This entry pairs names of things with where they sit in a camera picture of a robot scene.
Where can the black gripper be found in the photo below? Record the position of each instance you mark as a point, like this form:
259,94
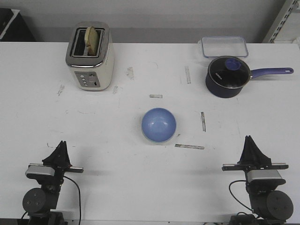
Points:
259,161
61,165

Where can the green bowl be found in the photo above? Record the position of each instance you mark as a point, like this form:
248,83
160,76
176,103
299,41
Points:
159,142

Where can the blue bowl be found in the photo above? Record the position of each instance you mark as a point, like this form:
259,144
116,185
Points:
158,124

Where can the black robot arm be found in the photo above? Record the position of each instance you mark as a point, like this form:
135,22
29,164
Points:
40,203
268,205

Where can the dark blue saucepan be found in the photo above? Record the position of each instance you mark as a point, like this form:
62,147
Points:
222,92

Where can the glass pot lid blue knob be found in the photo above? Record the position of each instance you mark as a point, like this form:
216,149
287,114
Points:
229,72

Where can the cream and chrome toaster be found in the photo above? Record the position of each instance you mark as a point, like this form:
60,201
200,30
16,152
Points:
92,73

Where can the clear plastic food container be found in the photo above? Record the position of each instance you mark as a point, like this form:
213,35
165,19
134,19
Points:
212,47

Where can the toast slice in toaster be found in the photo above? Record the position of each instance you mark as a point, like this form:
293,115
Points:
91,40

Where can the black box in corner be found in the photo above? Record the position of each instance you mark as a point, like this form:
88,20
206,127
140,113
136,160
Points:
13,28

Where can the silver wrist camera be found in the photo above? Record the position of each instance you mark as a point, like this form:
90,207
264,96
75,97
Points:
263,175
37,171

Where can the white slotted shelf rail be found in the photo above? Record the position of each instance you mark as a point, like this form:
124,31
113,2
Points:
285,29

